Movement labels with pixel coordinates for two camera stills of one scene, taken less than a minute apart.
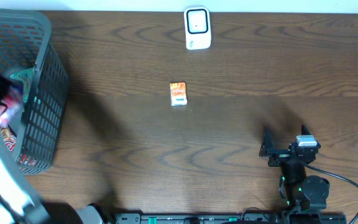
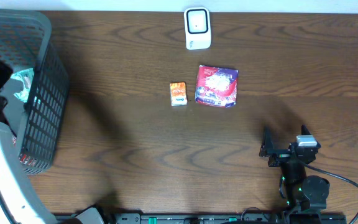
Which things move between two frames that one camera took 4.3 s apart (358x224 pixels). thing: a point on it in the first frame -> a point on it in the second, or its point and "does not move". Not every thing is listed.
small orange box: (178, 93) does not move
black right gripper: (279, 156) does not move
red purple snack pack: (5, 111) -> (216, 86)
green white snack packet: (27, 76) does not move
